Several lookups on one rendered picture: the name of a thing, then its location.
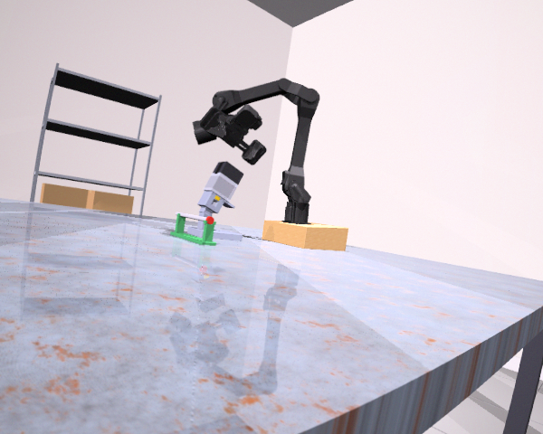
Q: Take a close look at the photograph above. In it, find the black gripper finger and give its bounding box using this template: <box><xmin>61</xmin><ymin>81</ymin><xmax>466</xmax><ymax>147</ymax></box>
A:
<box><xmin>205</xmin><ymin>112</ymin><xmax>227</xmax><ymax>138</ymax></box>
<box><xmin>243</xmin><ymin>142</ymin><xmax>263</xmax><ymax>164</ymax></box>

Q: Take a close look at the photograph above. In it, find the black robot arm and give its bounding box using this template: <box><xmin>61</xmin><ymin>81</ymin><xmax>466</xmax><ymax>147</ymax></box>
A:
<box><xmin>192</xmin><ymin>78</ymin><xmax>319</xmax><ymax>224</ymax></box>

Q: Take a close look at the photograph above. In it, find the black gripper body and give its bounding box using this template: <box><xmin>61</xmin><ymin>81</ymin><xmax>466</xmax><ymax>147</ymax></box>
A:
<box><xmin>200</xmin><ymin>106</ymin><xmax>266</xmax><ymax>165</ymax></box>

